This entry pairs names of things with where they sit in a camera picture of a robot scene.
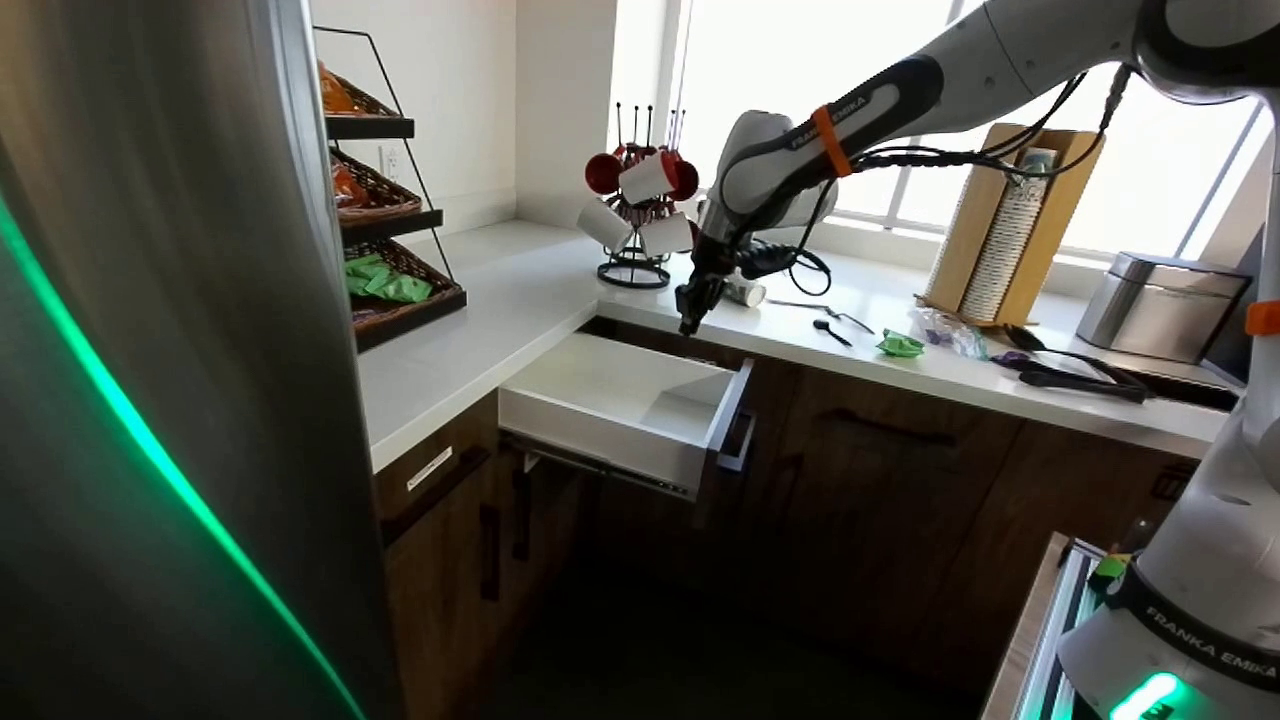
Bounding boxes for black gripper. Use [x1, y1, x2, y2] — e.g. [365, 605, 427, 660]
[672, 227, 742, 339]

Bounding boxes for wooden base cabinet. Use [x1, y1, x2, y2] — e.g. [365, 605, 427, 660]
[368, 393, 605, 720]
[584, 316, 1202, 710]

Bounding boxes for printed paper cup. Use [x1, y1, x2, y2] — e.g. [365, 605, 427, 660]
[722, 274, 776, 312]

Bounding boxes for white mug red inside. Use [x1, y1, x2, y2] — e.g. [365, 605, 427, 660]
[659, 149, 704, 202]
[617, 152, 677, 206]
[579, 149, 626, 199]
[636, 213, 701, 261]
[577, 195, 636, 252]

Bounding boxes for green snack packet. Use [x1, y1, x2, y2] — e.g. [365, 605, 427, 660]
[877, 328, 926, 362]

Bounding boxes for window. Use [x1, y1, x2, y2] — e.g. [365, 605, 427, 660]
[613, 0, 1280, 262]

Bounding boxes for clear plastic zip bag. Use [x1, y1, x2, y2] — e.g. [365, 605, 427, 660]
[914, 308, 994, 358]

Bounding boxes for white label sticker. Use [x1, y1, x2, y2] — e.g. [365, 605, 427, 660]
[401, 445, 459, 497]

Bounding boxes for green snack packets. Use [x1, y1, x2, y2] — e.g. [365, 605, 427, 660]
[339, 252, 441, 312]

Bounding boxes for black plastic utensil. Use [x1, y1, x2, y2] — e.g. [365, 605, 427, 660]
[994, 322, 1060, 358]

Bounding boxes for red snack packets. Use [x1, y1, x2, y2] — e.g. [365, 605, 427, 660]
[331, 156, 403, 213]

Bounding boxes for orange snack packets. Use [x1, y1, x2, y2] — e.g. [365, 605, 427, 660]
[314, 68, 401, 124]

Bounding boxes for wooden board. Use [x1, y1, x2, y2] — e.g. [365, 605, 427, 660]
[924, 121, 1110, 328]

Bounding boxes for wooden robot cart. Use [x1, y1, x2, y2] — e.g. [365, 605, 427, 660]
[976, 529, 1114, 720]

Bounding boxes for metal container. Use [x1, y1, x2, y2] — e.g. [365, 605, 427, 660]
[1077, 252, 1257, 366]

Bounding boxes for stainless steel refrigerator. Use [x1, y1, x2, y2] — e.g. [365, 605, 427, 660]
[0, 0, 412, 720]

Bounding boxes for black wire mug stand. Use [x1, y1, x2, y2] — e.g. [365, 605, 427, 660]
[593, 100, 677, 293]

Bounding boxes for black cable bundle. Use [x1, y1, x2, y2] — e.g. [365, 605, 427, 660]
[735, 65, 1136, 300]

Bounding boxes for narrow orange strap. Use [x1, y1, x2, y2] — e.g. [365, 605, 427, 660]
[808, 103, 852, 179]

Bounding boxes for black cabinet door handle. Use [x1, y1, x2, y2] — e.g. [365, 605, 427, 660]
[507, 455, 537, 562]
[477, 504, 505, 605]

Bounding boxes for tiered wire snack rack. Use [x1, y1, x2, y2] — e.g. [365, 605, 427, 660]
[310, 21, 471, 357]

